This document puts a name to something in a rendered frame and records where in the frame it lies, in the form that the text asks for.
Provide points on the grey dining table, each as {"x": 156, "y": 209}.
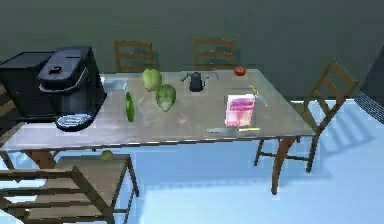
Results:
{"x": 193, "y": 120}

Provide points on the pink book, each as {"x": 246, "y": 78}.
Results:
{"x": 240, "y": 110}

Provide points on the brown wooden chair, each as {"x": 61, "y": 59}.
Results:
{"x": 328, "y": 96}
{"x": 215, "y": 53}
{"x": 66, "y": 186}
{"x": 133, "y": 55}

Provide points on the red tomato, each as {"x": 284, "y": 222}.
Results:
{"x": 239, "y": 70}

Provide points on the small green fruit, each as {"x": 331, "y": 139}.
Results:
{"x": 107, "y": 155}

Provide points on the green cucumber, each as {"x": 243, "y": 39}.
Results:
{"x": 129, "y": 106}

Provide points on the black coffee maker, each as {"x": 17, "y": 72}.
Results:
{"x": 56, "y": 83}

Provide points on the green lettuce head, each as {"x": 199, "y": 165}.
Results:
{"x": 165, "y": 97}
{"x": 151, "y": 79}

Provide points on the black kettle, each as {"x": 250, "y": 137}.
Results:
{"x": 196, "y": 81}

